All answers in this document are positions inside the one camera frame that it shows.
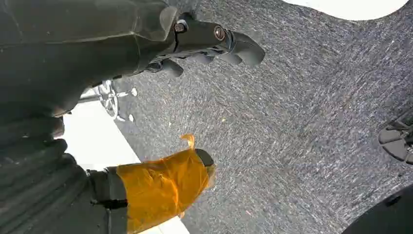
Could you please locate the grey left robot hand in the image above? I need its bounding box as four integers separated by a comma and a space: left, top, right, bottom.
0, 0, 266, 234

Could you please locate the black robot leg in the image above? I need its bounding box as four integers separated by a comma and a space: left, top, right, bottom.
341, 183, 413, 234

